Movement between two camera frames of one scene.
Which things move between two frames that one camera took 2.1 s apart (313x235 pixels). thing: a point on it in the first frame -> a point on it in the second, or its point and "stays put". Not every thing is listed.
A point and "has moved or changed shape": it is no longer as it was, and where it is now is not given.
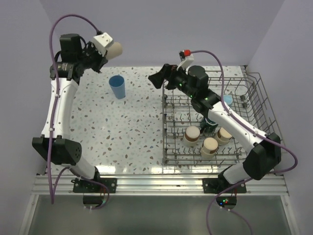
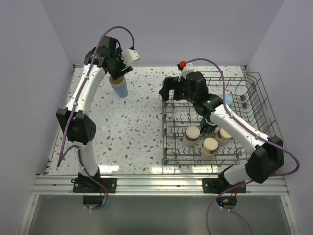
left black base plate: [81, 186] stays put
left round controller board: [92, 201] stays put
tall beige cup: [114, 49] has moved or changed shape
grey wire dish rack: [190, 138] stays put
